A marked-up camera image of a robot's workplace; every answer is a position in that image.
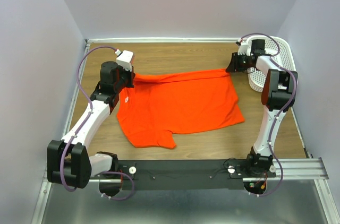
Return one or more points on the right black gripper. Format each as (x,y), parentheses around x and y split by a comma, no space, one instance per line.
(233,67)

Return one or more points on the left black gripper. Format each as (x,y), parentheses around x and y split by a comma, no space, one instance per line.
(131,75)

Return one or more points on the orange t-shirt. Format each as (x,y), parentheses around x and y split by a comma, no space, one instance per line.
(159,106)

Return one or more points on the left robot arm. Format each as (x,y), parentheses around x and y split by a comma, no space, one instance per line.
(68,162)

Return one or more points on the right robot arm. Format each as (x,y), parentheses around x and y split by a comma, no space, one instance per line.
(277,97)

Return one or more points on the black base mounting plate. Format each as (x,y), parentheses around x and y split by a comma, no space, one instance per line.
(151,175)

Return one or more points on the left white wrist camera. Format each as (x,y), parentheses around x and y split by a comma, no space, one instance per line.
(125,59)

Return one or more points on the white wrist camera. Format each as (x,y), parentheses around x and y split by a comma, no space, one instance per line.
(243,47)
(125,59)

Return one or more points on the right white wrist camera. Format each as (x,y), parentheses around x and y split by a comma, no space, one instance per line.
(243,47)

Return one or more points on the aluminium frame rail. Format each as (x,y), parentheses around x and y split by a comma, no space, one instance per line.
(285,169)

